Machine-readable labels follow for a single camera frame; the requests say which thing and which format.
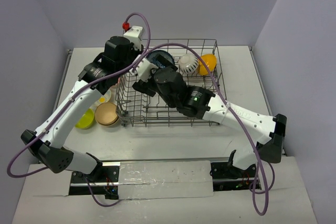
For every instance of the pale yellow flower bowl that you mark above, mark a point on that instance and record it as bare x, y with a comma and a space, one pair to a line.
105, 98

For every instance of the clear plastic tape sheet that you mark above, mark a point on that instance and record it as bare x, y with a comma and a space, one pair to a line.
155, 180

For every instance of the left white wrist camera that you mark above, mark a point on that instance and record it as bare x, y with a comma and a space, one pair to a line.
134, 35

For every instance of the white striped ceramic bowl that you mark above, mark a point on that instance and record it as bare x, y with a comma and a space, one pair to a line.
188, 64

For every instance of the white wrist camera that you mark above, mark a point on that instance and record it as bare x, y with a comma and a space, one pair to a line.
134, 35
143, 70

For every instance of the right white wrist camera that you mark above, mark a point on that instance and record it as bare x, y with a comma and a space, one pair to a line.
143, 70

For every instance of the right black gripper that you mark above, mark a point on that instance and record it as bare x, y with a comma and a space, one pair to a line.
145, 86

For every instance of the lime green plastic bowl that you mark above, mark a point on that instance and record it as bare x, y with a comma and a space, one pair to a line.
86, 120

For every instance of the grey wire dish rack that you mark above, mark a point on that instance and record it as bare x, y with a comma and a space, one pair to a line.
134, 107

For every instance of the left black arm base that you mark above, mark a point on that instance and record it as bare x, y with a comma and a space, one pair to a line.
105, 184

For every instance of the tan ceramic bowl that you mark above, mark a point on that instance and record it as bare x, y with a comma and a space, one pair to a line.
106, 114

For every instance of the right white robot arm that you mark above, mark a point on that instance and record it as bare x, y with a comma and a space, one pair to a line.
266, 132

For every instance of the large orange plastic bowl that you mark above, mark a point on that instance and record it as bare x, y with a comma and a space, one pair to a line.
211, 62

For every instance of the blue floral ceramic bowl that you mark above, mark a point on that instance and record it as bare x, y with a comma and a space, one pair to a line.
160, 58

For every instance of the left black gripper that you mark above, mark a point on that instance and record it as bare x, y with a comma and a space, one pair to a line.
113, 81

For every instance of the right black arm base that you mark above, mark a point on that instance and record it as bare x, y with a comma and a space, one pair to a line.
227, 178

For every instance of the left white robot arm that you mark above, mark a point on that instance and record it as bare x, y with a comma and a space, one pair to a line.
46, 142

